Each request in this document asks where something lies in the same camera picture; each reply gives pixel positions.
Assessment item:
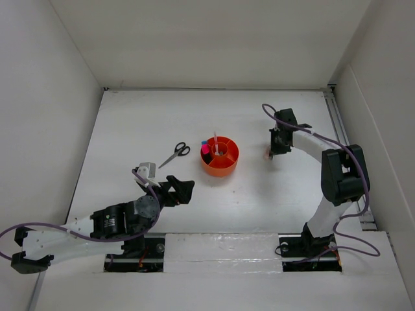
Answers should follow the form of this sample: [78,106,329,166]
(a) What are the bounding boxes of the black handled scissors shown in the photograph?
[158,142,191,168]

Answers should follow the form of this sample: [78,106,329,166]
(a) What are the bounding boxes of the pink capped black highlighter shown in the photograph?
[201,144,211,164]

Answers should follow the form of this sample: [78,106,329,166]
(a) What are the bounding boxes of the pink translucent pen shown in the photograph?
[213,132,220,156]

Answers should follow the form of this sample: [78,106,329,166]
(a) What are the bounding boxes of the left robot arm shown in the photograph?
[10,175,195,275]

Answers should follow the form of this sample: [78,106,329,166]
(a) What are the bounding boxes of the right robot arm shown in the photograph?
[268,108,370,262]

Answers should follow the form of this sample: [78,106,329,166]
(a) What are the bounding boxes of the orange round compartment organizer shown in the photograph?
[200,136,239,178]

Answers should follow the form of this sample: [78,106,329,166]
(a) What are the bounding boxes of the aluminium side rail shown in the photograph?
[323,84,378,231]

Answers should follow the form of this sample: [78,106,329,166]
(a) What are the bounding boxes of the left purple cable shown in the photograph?
[0,168,161,262]

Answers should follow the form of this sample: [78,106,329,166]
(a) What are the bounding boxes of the purple cable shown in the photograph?
[0,168,161,262]
[261,103,381,263]

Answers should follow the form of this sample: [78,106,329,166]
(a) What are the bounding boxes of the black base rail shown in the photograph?
[104,233,342,274]

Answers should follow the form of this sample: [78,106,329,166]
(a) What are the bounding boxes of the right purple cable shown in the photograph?
[261,103,381,263]

